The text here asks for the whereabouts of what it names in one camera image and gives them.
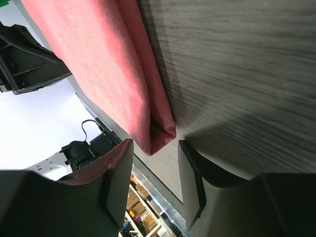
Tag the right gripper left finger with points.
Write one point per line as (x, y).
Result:
(90, 202)

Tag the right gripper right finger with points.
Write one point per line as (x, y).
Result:
(218, 203)

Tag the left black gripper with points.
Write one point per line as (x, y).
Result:
(25, 65)

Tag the coral red t shirt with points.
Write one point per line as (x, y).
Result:
(105, 45)

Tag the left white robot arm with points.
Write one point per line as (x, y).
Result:
(44, 128)

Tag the green plastic bin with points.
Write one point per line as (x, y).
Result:
(4, 2)

